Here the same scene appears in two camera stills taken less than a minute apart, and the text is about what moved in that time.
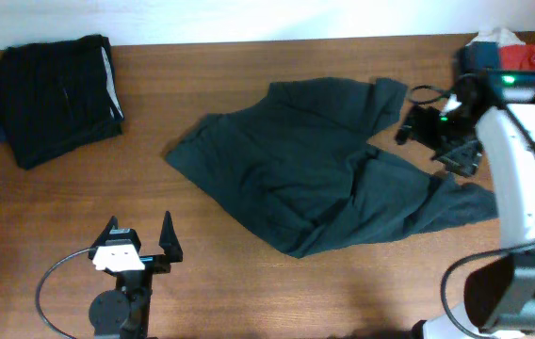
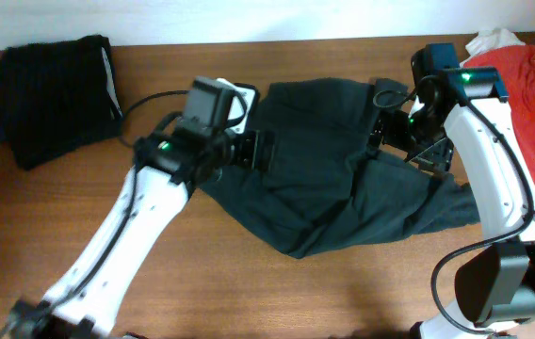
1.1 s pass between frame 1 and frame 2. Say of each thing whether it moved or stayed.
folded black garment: stayed
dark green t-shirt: stayed
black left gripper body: moved
